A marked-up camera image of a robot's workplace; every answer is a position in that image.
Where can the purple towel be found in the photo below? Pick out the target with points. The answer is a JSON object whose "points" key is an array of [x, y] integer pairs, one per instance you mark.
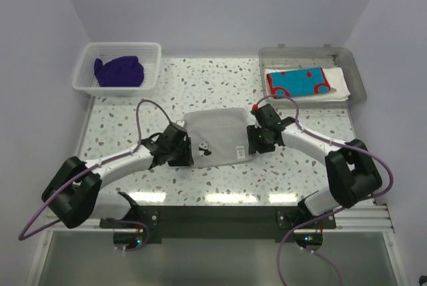
{"points": [[124, 71]]}

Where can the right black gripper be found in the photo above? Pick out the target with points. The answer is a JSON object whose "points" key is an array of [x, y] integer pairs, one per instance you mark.
{"points": [[254, 145]]}

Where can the white towel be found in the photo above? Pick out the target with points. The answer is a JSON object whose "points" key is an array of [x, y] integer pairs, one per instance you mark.
{"points": [[335, 77]]}

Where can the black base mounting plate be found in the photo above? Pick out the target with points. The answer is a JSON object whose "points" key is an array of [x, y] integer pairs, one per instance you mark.
{"points": [[218, 222]]}

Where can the grey towel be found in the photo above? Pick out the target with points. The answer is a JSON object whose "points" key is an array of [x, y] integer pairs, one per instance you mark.
{"points": [[218, 137]]}

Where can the colourful striped towel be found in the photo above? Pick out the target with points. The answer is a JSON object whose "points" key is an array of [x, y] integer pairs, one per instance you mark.
{"points": [[298, 83]]}

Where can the clear grey plastic bin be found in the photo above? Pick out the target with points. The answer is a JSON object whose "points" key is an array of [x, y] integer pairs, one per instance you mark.
{"points": [[284, 58]]}

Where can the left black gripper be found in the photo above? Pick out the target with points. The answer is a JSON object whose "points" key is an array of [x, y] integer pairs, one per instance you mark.
{"points": [[186, 158]]}

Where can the white plastic basket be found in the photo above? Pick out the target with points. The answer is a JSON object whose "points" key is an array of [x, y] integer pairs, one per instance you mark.
{"points": [[149, 55]]}

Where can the aluminium frame rail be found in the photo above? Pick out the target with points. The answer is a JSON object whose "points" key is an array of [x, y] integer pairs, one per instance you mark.
{"points": [[126, 211]]}

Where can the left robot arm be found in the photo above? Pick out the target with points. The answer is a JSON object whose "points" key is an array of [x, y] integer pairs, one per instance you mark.
{"points": [[73, 192]]}

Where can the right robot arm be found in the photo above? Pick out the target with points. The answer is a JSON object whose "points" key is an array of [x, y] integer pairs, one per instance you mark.
{"points": [[350, 168]]}

